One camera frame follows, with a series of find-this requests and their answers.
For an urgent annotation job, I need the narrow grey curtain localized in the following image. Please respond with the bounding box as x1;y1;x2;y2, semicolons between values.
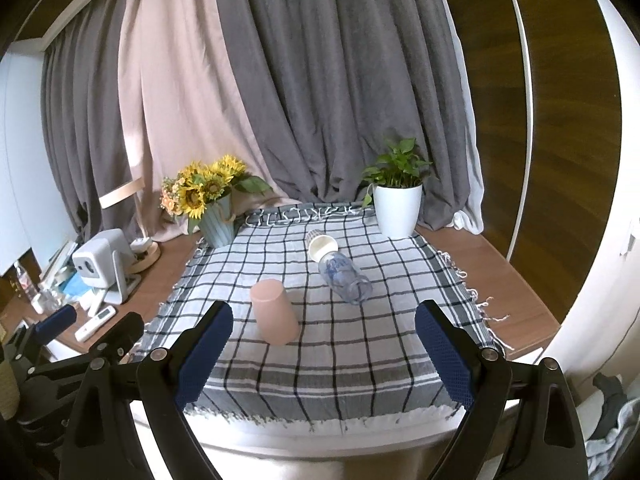
40;7;148;248

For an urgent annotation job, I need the white sheer curtain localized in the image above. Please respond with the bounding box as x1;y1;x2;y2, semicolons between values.
447;10;487;236

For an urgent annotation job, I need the checked tablecloth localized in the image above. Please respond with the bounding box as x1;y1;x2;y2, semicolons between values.
131;202;512;428

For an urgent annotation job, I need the wide grey curtain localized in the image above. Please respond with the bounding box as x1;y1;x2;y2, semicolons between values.
212;0;482;233

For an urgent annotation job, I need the pink cup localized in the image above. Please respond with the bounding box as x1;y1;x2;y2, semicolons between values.
250;280;301;347

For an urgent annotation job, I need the clear bottle with white cap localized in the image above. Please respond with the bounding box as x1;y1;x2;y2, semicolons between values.
306;228;374;304

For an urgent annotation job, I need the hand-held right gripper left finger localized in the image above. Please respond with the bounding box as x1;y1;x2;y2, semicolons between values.
59;301;235;480

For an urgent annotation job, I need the white projector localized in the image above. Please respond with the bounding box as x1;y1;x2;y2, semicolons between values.
71;228;142;306

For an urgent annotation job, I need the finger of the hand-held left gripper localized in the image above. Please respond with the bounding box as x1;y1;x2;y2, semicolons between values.
27;311;147;380
30;304;79;350

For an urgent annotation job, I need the round wooden tray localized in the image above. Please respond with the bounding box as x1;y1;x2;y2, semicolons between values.
127;237;160;275

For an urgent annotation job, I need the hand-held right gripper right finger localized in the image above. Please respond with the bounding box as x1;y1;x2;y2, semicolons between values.
414;300;591;480

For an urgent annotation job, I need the green plant in white pot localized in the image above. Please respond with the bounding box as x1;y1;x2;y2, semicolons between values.
360;137;434;239

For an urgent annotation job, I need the pink curtain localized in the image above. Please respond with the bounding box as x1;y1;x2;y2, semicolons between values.
117;0;287;243

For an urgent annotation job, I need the grey clothing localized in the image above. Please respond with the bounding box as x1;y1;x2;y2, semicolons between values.
584;372;640;480

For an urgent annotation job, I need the sunflower bouquet in blue vase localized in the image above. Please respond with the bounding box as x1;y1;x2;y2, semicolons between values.
160;155;274;249

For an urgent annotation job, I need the white remote control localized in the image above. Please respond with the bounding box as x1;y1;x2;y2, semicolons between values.
74;305;117;342

